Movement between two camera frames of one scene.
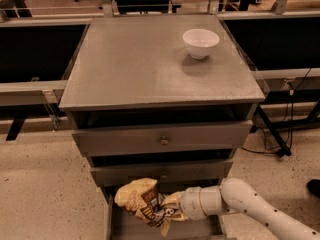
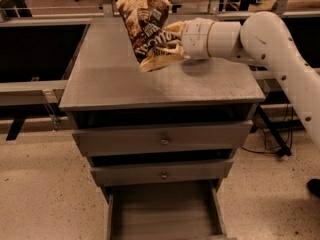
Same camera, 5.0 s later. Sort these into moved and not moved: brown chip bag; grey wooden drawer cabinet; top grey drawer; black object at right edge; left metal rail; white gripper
Moved: white gripper; brown chip bag
Not moved: top grey drawer; black object at right edge; grey wooden drawer cabinet; left metal rail
